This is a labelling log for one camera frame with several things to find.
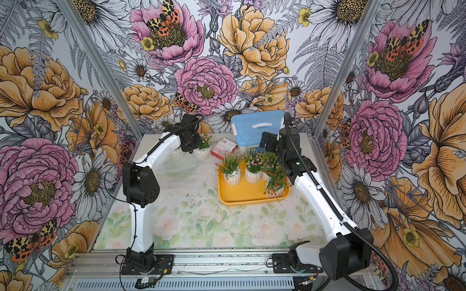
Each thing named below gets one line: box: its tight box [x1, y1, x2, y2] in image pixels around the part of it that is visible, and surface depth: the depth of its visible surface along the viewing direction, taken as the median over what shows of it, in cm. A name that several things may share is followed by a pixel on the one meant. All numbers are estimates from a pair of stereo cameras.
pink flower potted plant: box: [243, 148, 266, 184], surface depth 91 cm
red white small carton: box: [210, 137, 238, 161], surface depth 113 cm
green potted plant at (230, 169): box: [214, 151, 242, 187], surface depth 95 cm
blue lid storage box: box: [230, 109, 285, 151], surface depth 104 cm
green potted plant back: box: [192, 132, 218, 161], surface depth 99 cm
